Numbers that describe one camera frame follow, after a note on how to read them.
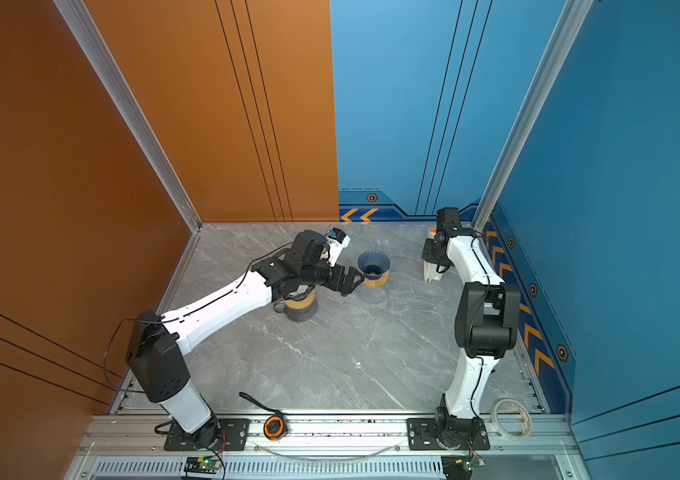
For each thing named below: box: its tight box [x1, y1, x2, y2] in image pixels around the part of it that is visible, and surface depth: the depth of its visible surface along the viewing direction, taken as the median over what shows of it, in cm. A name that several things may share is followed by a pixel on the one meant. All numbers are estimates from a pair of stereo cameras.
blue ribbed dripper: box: [357, 249, 391, 280], surface depth 91 cm
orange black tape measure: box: [239, 391, 289, 441], surface depth 74 cm
